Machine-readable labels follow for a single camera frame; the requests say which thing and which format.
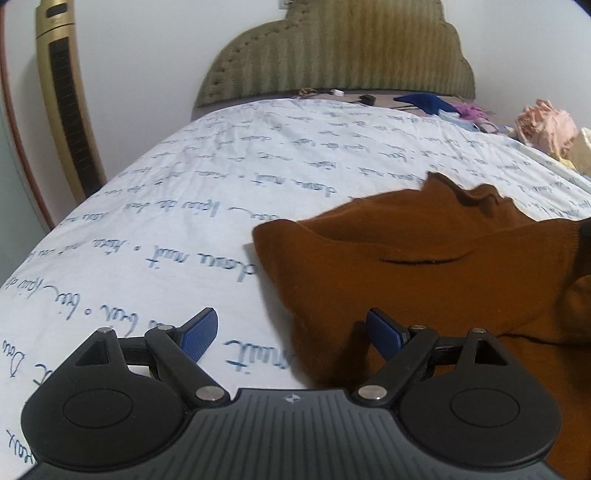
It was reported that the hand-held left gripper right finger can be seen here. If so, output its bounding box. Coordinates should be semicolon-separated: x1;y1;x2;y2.
351;309;511;409

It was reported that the olive upholstered headboard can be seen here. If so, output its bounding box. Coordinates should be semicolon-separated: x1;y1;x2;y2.
193;0;476;109

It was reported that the brown knit sweater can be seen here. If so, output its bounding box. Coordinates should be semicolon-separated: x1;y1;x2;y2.
252;172;591;480

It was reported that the pink crumpled cloth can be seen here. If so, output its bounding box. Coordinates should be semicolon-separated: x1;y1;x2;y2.
515;99;580;153

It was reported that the pinkish bed sheet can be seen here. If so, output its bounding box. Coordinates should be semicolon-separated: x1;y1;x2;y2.
191;90;513;134

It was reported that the yellow cloth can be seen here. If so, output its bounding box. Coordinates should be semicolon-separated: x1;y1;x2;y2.
549;151;578;172

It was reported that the white printed blanket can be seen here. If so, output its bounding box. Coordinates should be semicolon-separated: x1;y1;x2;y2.
0;98;591;480

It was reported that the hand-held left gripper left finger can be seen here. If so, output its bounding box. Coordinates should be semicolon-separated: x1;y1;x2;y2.
74;308;232;409

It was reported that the gold tower fan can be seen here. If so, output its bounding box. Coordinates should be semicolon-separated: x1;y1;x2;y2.
36;0;108;205

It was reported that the dark blue cloth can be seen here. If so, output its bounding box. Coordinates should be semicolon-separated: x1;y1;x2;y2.
394;92;458;116

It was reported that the purple cloth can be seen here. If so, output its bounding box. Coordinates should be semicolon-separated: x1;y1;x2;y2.
455;102;491;123

